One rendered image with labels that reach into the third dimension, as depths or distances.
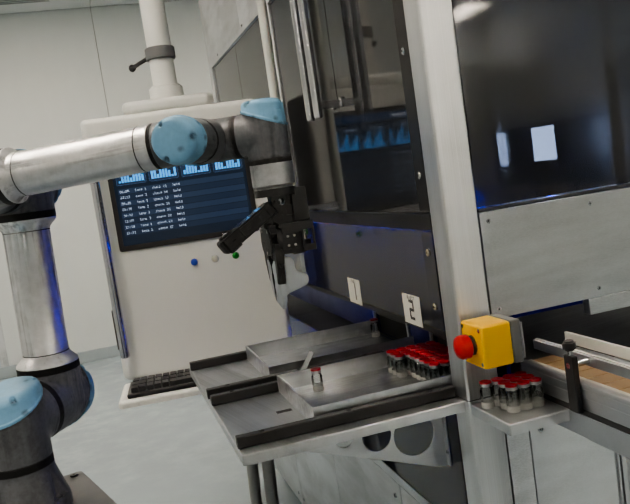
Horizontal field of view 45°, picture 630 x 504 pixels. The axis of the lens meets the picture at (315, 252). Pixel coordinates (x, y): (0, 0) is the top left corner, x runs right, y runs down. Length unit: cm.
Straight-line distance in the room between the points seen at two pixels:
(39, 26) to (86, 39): 38
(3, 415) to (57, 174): 42
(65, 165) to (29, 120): 550
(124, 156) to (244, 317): 108
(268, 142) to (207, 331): 104
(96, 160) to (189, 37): 571
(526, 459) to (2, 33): 603
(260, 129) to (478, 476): 71
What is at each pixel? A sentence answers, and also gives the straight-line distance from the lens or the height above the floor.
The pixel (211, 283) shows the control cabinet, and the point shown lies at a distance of 222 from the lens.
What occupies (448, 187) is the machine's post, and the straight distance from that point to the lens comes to 131.
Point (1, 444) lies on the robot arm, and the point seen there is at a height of 94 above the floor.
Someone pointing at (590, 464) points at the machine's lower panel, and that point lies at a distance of 154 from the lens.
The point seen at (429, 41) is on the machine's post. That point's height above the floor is 150.
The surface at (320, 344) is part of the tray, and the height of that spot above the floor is 88.
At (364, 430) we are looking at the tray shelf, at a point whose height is 87.
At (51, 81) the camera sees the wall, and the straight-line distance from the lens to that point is 682.
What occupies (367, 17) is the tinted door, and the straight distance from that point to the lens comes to 156.
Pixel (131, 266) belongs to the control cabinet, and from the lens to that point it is 222.
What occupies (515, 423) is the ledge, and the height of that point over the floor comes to 88.
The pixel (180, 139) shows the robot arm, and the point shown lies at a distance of 119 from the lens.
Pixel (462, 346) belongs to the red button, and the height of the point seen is 100.
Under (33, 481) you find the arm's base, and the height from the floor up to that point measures 86.
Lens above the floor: 131
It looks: 6 degrees down
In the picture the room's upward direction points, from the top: 8 degrees counter-clockwise
